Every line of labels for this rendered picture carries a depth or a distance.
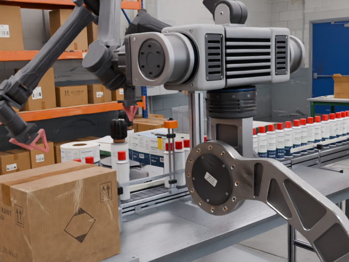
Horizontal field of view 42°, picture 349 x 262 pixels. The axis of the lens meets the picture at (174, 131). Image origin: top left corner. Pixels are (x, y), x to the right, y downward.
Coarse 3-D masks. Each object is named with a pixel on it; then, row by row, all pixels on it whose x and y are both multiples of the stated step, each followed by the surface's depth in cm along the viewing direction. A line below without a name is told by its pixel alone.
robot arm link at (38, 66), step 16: (80, 0) 142; (80, 16) 143; (96, 16) 148; (64, 32) 143; (48, 48) 142; (64, 48) 145; (32, 64) 142; (48, 64) 144; (16, 80) 140; (32, 80) 143; (16, 96) 142
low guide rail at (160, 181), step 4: (156, 180) 206; (160, 180) 207; (164, 180) 208; (140, 184) 201; (144, 184) 201; (148, 184) 202; (152, 184) 204; (156, 184) 205; (132, 188) 197; (136, 188) 198; (140, 188) 200
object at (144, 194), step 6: (186, 186) 208; (138, 192) 200; (144, 192) 200; (150, 192) 200; (156, 192) 199; (162, 192) 199; (132, 198) 192; (138, 198) 192; (144, 198) 193; (120, 204) 185
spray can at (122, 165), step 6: (120, 156) 187; (120, 162) 187; (126, 162) 187; (120, 168) 187; (126, 168) 187; (120, 174) 187; (126, 174) 188; (120, 180) 187; (126, 180) 188; (126, 186) 188; (126, 192) 189; (120, 198) 189; (126, 198) 189
